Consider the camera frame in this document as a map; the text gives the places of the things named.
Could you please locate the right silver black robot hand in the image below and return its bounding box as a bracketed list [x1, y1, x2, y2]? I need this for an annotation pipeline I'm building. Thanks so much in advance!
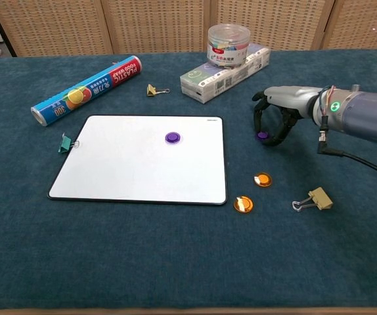
[252, 85, 322, 148]

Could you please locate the orange round magnet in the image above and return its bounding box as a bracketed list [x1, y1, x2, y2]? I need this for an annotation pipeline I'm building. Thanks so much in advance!
[233, 195, 255, 213]
[253, 172, 273, 188]

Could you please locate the clear tub of binder clips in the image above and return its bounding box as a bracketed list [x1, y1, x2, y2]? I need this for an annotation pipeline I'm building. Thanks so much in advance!
[206, 23, 252, 70]

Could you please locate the clear rectangular box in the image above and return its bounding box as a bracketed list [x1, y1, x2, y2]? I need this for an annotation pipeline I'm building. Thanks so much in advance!
[179, 42, 272, 105]

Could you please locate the large beige binder clip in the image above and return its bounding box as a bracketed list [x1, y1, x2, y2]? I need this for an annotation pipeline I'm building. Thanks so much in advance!
[292, 186, 334, 213]

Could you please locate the small gold binder clip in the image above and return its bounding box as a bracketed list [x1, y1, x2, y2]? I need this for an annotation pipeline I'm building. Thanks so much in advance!
[146, 83, 171, 98]

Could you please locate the wicker folding screen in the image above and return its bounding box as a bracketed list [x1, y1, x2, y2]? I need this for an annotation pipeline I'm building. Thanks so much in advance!
[0, 0, 377, 57]

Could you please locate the white magnetic board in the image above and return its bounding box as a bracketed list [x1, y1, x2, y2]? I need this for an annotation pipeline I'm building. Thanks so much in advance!
[47, 114, 229, 206]

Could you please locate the dark blue table mat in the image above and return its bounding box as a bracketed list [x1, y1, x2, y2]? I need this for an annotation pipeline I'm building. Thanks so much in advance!
[0, 48, 377, 311]

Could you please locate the blue plastic wrap roll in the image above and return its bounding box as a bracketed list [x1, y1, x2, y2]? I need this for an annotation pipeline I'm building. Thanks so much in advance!
[30, 55, 143, 127]

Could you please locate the green binder clip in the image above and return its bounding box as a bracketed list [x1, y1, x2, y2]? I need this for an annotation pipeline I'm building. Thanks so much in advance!
[57, 132, 80, 154]

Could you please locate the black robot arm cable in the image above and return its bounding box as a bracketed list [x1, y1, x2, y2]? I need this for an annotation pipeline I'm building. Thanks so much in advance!
[316, 114, 377, 181]

